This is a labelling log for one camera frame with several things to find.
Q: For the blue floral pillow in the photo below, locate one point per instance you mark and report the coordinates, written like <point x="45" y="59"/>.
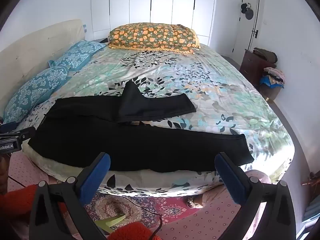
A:
<point x="32" y="90"/>
<point x="80" y="52"/>

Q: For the beige padded headboard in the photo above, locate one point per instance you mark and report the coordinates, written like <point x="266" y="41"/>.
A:
<point x="30" y="50"/>

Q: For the small dark hanging item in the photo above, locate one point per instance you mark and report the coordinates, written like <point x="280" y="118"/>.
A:
<point x="243" y="6"/>

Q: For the patterned red rug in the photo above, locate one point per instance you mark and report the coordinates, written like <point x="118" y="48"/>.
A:
<point x="117" y="210"/>

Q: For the brown basket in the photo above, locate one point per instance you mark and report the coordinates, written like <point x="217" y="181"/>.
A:
<point x="268" y="92"/>

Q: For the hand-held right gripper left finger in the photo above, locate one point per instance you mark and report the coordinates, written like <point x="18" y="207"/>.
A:
<point x="96" y="177"/>

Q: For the yellow green patterned pillow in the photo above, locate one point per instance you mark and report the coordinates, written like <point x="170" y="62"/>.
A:
<point x="150" y="36"/>

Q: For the black round hanging hat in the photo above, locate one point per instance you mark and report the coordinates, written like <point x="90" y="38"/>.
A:
<point x="249" y="13"/>

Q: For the yellow green plastic piece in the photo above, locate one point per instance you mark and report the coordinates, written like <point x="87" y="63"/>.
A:
<point x="112" y="221"/>

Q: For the pink clothes pile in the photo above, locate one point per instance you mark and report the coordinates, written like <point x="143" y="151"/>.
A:
<point x="275" y="73"/>

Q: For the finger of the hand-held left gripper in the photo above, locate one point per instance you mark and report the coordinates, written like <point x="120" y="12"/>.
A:
<point x="26" y="132"/>
<point x="7" y="126"/>

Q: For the white door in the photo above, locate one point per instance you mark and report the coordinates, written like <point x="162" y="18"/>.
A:
<point x="246" y="37"/>

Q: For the white wardrobe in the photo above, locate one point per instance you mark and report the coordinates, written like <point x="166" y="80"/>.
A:
<point x="162" y="0"/>

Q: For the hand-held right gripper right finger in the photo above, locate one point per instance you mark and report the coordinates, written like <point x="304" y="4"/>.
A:
<point x="230" y="180"/>

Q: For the stack of folded cloths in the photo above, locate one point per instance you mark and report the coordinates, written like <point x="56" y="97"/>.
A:
<point x="312" y="211"/>

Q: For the blue cloth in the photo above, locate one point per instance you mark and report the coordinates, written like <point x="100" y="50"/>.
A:
<point x="268" y="81"/>

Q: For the black pants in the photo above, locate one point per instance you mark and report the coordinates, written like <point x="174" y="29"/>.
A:
<point x="125" y="142"/>

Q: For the brown woven object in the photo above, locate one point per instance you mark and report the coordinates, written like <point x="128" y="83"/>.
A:
<point x="312" y="180"/>

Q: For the bed with leaf print sheet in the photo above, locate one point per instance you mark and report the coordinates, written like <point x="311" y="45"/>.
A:
<point x="190" y="80"/>

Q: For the brown patterned slipper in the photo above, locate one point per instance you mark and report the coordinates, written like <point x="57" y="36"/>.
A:
<point x="193" y="202"/>

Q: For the pink dotted floor mat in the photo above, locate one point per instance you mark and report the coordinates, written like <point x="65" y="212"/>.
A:
<point x="212" y="220"/>

